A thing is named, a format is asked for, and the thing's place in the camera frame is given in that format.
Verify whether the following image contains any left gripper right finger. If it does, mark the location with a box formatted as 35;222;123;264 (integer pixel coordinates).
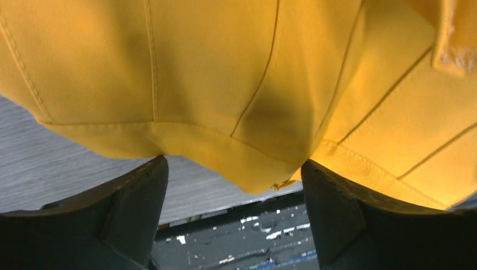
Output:
301;160;476;269

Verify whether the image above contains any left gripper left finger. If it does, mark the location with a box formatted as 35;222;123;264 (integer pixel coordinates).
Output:
1;156;169;269

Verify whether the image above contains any yellow pleated skirt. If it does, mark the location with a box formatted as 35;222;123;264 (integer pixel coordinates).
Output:
1;1;476;209

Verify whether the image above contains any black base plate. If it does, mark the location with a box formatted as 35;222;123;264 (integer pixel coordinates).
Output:
149;191;319;269

